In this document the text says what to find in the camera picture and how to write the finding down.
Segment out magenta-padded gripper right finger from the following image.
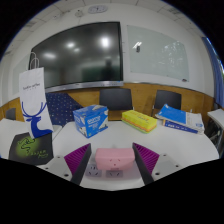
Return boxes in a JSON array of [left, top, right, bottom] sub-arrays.
[[131, 142, 184, 186]]

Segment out white power strip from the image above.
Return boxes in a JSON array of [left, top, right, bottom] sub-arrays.
[[83, 156, 144, 181]]

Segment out round white wall clock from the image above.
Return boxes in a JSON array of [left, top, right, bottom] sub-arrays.
[[87, 4, 109, 15]]

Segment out navy dotted armchair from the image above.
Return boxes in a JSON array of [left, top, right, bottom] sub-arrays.
[[44, 92, 84, 127]]

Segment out navy blue book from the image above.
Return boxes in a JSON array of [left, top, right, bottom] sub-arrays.
[[162, 119, 201, 135]]

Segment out blue tissue box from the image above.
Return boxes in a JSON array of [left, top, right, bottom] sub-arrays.
[[72, 104, 110, 139]]

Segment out blue and white book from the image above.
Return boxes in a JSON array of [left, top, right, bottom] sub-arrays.
[[155, 103, 206, 131]]

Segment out yellow and orange box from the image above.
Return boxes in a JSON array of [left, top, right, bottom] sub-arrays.
[[121, 109, 158, 134]]

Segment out large black display screen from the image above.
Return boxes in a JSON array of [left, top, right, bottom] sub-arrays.
[[28, 21, 124, 94]]

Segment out white paper bag blue deer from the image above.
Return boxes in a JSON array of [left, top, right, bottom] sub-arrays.
[[18, 52, 54, 139]]

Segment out blue curtain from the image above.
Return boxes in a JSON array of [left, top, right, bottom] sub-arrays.
[[201, 36, 224, 108]]

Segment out white side desk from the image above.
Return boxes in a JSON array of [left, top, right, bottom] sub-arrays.
[[207, 108, 224, 134]]

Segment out black mouse pad green print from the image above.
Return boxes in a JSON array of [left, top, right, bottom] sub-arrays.
[[7, 131, 54, 166]]

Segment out black office chair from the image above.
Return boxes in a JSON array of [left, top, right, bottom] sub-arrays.
[[4, 107, 18, 121], [98, 87, 134, 121], [152, 89, 183, 118]]

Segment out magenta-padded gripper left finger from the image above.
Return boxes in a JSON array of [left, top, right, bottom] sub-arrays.
[[42, 143, 93, 186]]

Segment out wide glass whiteboard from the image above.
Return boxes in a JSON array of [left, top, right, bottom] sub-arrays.
[[126, 24, 190, 83]]

